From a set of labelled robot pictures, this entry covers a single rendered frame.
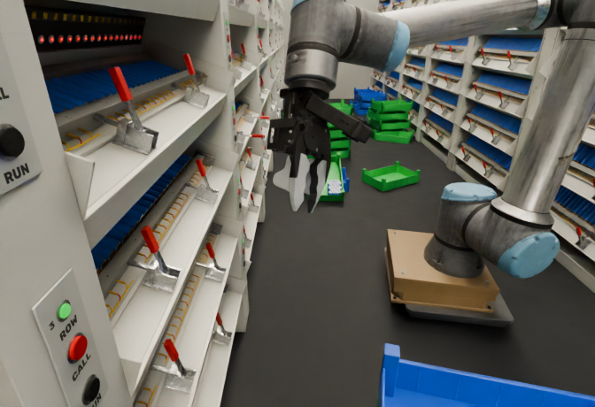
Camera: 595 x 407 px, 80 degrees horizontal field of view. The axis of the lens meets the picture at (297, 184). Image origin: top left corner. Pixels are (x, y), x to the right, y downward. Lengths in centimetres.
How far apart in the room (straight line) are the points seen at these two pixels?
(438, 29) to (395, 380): 71
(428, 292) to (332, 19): 89
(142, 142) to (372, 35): 42
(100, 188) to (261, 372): 85
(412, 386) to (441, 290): 68
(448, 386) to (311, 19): 57
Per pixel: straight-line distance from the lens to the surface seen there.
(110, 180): 37
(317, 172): 59
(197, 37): 87
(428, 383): 58
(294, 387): 108
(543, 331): 143
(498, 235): 107
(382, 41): 68
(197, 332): 73
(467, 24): 96
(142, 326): 48
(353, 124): 53
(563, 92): 103
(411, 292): 123
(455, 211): 118
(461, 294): 126
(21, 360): 28
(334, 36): 63
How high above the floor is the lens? 86
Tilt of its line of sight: 23 degrees down
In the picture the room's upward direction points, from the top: straight up
